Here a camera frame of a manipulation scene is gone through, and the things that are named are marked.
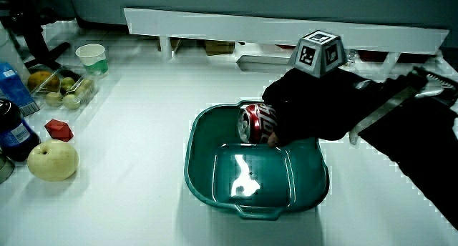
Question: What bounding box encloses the red gem-shaped block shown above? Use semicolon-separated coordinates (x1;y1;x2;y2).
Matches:
44;119;74;143

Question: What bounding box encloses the person's right hand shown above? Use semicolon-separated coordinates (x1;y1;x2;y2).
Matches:
261;29;369;149

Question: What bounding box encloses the grey arm strap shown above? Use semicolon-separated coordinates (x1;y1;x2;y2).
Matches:
349;85;447;146

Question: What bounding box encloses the brown cardboard box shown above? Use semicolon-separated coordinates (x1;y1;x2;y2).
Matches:
205;40;236;56

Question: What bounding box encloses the orange fruit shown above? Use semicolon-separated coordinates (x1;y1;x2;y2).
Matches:
27;70;61;93

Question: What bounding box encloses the blue carton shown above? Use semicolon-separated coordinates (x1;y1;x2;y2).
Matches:
0;61;40;117

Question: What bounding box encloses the dark bottle with blue label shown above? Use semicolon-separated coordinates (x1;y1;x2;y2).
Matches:
0;98;42;163

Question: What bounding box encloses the teal plastic basin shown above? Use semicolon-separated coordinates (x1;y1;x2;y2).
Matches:
184;100;331;221

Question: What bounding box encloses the black camera stand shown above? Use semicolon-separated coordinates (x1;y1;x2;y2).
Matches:
0;0;72;71

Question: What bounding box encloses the metal bowl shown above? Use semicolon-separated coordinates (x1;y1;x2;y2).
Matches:
0;149;16;185

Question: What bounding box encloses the person's right forearm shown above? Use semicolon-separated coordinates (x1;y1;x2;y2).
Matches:
352;66;458;230

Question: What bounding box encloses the white shelf board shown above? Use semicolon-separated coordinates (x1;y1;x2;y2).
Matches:
123;7;450;56

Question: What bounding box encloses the red cola can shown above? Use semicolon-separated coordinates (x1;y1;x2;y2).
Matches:
238;102;279;144

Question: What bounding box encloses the white tray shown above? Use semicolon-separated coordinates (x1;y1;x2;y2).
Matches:
235;54;298;74

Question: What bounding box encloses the yellow pear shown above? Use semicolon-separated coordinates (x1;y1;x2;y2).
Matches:
26;139;79;182

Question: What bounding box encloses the clear plastic fruit container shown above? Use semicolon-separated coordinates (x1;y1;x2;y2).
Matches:
27;65;100;110

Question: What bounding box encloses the white and green paper cup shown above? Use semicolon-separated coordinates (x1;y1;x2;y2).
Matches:
74;43;109;77

